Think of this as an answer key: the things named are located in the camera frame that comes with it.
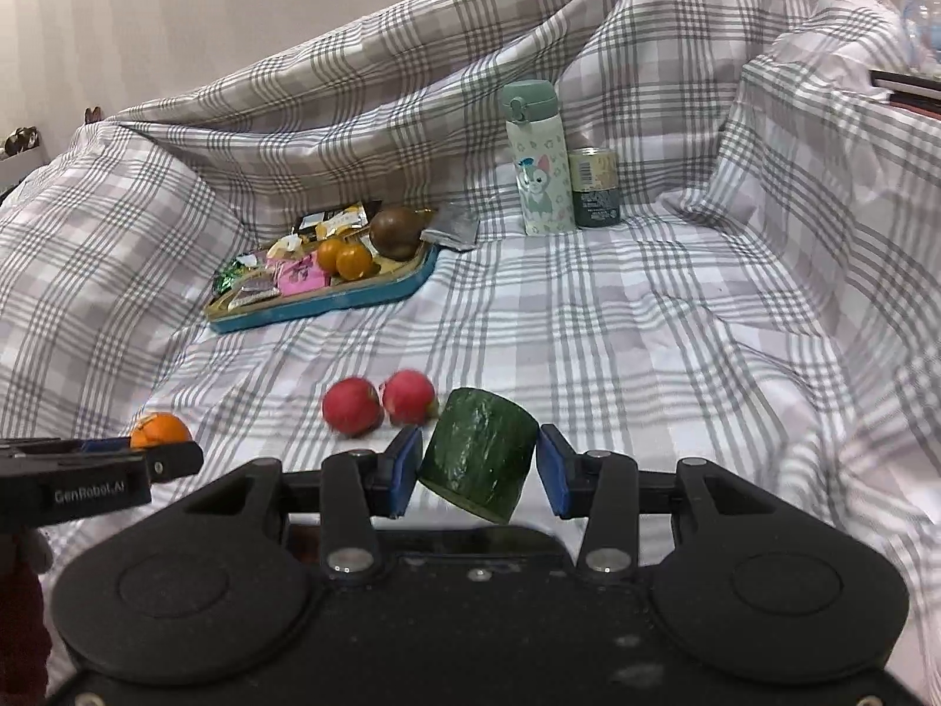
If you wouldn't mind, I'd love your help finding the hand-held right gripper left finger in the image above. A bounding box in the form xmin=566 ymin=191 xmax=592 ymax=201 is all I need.
xmin=176 ymin=425 xmax=426 ymax=576

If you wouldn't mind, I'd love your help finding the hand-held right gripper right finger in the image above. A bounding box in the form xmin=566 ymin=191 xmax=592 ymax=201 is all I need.
xmin=536 ymin=422 xmax=782 ymax=578

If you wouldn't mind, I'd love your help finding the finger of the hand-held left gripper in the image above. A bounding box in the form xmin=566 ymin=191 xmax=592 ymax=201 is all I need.
xmin=143 ymin=440 xmax=205 ymax=485
xmin=0 ymin=436 xmax=137 ymax=457

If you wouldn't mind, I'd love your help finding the small orange mandarin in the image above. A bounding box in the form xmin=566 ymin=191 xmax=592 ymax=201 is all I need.
xmin=130 ymin=412 xmax=193 ymax=450

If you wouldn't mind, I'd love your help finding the thick green cucumber chunk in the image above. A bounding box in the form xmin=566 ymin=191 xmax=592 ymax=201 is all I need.
xmin=416 ymin=386 xmax=540 ymax=528

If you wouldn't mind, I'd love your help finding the pink-red apple right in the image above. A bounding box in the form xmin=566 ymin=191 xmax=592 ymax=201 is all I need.
xmin=380 ymin=369 xmax=441 ymax=427

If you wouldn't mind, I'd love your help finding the pink-red apple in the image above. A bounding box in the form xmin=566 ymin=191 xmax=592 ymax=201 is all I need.
xmin=380 ymin=369 xmax=441 ymax=427
xmin=322 ymin=375 xmax=384 ymax=437

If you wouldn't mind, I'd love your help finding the pink-red apple left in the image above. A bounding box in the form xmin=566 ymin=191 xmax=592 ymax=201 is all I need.
xmin=322 ymin=375 xmax=384 ymax=437

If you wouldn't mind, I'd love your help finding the grey plaid bed sheet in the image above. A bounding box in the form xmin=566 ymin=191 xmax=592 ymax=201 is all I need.
xmin=0 ymin=0 xmax=941 ymax=706

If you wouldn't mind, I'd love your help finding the blue tin tray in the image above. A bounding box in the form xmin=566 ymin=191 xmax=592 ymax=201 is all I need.
xmin=205 ymin=237 xmax=441 ymax=337

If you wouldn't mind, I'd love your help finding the green candy wrapper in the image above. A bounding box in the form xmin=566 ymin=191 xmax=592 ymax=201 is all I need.
xmin=212 ymin=253 xmax=267 ymax=292

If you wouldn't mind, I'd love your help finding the pink snack packet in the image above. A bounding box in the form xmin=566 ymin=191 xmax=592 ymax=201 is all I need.
xmin=275 ymin=255 xmax=332 ymax=295

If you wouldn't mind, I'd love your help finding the brown round fruit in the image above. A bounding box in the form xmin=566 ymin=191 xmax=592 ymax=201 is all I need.
xmin=368 ymin=205 xmax=428 ymax=262

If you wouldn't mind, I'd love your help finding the silver foil packet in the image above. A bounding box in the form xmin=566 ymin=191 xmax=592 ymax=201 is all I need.
xmin=421 ymin=205 xmax=481 ymax=247

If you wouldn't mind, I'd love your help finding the yellow snack packet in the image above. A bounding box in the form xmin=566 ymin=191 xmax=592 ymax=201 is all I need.
xmin=295 ymin=203 xmax=369 ymax=244

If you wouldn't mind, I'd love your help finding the dark green can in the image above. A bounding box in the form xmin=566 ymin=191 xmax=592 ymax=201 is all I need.
xmin=568 ymin=147 xmax=622 ymax=231

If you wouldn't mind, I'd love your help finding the white cartoon print bottle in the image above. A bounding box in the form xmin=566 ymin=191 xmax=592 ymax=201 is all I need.
xmin=501 ymin=79 xmax=576 ymax=237

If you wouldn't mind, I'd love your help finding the brown decorative object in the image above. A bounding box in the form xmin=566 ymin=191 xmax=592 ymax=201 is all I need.
xmin=0 ymin=125 xmax=44 ymax=162

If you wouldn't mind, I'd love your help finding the black flat object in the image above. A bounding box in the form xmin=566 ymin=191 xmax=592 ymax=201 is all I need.
xmin=869 ymin=68 xmax=941 ymax=110

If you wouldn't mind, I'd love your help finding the clear plastic bag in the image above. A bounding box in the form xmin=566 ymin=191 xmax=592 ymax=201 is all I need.
xmin=900 ymin=0 xmax=941 ymax=79

